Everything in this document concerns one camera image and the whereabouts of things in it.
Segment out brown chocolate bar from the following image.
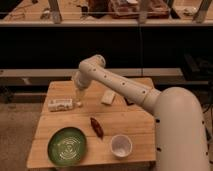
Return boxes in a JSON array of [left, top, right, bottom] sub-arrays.
[[124, 98, 134, 106]]

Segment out wooden folding table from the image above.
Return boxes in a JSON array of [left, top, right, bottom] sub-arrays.
[[27, 82, 155, 169]]

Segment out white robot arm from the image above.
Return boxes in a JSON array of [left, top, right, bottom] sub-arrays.
[[74, 55, 211, 171]]

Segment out long workbench shelf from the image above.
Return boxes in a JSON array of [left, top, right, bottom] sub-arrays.
[[0, 0, 213, 27]]

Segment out white labelled bottle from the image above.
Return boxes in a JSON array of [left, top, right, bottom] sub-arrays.
[[48, 98, 83, 112]]

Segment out green ceramic bowl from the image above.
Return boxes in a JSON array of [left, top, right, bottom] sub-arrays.
[[47, 127, 87, 167]]

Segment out cream sponge block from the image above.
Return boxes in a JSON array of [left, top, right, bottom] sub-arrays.
[[101, 90, 115, 105]]

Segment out white paper cup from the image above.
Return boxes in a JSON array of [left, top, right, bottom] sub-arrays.
[[110, 134, 133, 158]]

